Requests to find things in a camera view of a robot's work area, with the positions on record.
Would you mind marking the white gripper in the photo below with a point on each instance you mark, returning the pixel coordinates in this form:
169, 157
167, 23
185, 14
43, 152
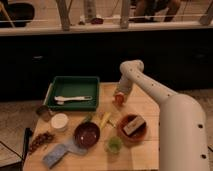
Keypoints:
124, 86

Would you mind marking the orange-red apple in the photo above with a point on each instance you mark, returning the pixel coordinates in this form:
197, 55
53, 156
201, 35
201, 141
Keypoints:
119, 99

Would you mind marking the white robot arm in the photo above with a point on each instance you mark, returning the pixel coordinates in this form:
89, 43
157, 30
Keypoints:
182, 131

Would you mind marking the yellow banana toy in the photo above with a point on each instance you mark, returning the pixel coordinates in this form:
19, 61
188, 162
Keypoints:
105, 119

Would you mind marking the wooden block brush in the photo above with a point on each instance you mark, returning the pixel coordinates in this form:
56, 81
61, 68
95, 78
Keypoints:
133, 125

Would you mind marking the orange terracotta bowl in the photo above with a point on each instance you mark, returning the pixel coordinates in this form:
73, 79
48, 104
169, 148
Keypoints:
136, 136

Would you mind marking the green vegetable toy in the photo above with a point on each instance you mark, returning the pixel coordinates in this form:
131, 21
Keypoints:
87, 119

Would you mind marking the green plastic cup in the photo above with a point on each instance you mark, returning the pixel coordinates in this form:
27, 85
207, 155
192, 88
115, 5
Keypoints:
114, 145

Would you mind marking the dark red bowl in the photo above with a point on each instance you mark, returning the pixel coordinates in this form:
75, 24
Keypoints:
86, 135

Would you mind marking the green plastic tray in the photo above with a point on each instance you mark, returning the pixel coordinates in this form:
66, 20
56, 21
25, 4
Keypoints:
71, 86

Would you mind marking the white spatula utensil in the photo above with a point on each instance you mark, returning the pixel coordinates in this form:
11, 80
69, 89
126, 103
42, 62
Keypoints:
61, 99

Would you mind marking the white round container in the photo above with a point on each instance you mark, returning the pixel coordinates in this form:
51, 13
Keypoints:
59, 122

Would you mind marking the small metal cup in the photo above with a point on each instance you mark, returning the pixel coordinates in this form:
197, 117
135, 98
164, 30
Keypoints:
44, 113

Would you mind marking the blue-grey cloth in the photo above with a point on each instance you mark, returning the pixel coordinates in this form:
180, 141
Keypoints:
73, 148

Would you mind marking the red grapes bunch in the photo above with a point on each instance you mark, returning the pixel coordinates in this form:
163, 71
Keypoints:
40, 140

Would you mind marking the black table leg bracket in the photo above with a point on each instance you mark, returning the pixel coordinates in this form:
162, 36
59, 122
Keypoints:
27, 135

